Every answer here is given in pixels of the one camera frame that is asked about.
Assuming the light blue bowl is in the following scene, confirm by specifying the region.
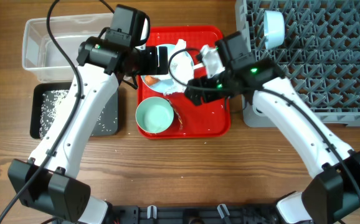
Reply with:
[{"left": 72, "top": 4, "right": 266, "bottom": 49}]
[{"left": 263, "top": 11, "right": 285, "bottom": 50}]

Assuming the pile of rice grains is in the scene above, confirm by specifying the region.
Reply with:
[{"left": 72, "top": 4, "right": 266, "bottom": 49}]
[{"left": 30, "top": 90, "right": 119, "bottom": 139}]

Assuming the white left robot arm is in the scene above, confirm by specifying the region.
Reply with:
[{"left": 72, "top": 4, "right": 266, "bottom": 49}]
[{"left": 8, "top": 4, "right": 168, "bottom": 223}]

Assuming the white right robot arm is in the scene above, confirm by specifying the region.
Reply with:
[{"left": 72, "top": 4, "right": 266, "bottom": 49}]
[{"left": 185, "top": 32, "right": 360, "bottom": 223}]

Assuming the black waste tray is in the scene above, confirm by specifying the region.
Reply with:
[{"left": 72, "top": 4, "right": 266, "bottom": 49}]
[{"left": 30, "top": 82, "right": 119, "bottom": 139}]

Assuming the grey dishwasher rack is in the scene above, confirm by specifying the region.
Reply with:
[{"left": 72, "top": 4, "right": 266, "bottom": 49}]
[{"left": 235, "top": 0, "right": 360, "bottom": 127}]

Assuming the orange food piece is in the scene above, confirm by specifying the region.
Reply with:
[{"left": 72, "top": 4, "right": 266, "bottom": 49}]
[{"left": 144, "top": 75, "right": 160, "bottom": 86}]

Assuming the white spoon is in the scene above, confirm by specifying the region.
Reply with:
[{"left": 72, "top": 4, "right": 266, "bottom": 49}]
[{"left": 193, "top": 63, "right": 205, "bottom": 70}]

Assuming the light blue plate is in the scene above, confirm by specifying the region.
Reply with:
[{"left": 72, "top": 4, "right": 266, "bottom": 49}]
[{"left": 141, "top": 44, "right": 192, "bottom": 94}]

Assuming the red serving tray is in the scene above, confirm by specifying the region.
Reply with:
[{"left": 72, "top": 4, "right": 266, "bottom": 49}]
[{"left": 137, "top": 26, "right": 231, "bottom": 139}]

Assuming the crumpled white napkin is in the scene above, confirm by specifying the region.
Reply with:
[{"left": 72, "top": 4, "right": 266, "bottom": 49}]
[{"left": 164, "top": 39, "right": 194, "bottom": 95}]

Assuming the mint green bowl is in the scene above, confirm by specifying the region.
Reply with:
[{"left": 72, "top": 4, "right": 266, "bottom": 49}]
[{"left": 135, "top": 96, "right": 174, "bottom": 134}]

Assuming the red candy wrapper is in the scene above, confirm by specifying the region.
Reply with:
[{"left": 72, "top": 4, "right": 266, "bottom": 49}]
[{"left": 171, "top": 103, "right": 183, "bottom": 130}]

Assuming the clear plastic bin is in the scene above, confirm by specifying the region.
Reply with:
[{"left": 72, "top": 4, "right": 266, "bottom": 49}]
[{"left": 22, "top": 13, "right": 113, "bottom": 83}]

